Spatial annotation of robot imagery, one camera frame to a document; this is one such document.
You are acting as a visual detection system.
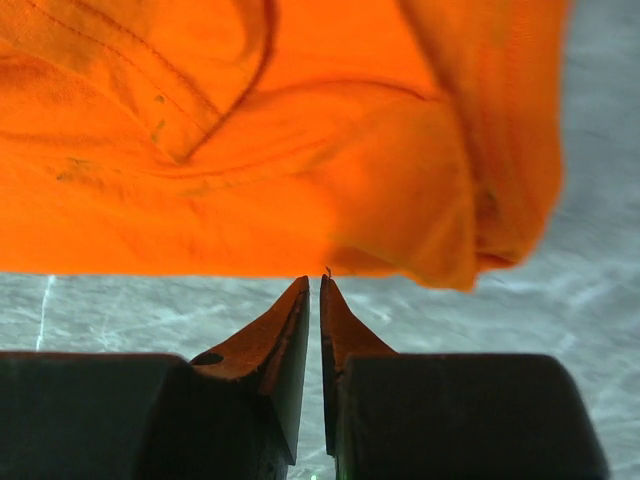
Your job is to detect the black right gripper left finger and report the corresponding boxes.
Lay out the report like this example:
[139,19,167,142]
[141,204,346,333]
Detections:
[1,277,310,479]

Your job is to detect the orange t-shirt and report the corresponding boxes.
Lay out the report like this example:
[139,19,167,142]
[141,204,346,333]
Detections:
[1,1,572,291]

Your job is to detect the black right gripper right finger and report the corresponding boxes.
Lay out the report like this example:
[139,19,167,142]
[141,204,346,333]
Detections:
[320,277,610,479]

